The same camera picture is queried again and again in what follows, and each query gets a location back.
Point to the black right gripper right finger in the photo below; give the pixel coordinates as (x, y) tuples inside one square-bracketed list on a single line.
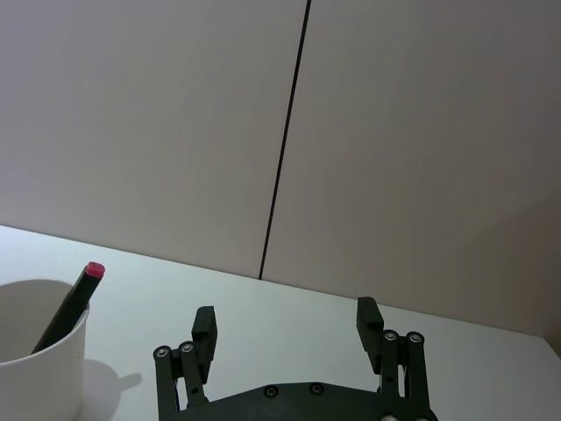
[(394, 359)]

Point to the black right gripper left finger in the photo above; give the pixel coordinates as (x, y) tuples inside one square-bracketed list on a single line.
[(202, 351)]

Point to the black marker with red cap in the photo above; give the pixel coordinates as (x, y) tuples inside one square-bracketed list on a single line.
[(72, 302)]

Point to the white cup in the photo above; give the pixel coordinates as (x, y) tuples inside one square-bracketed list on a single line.
[(39, 351)]

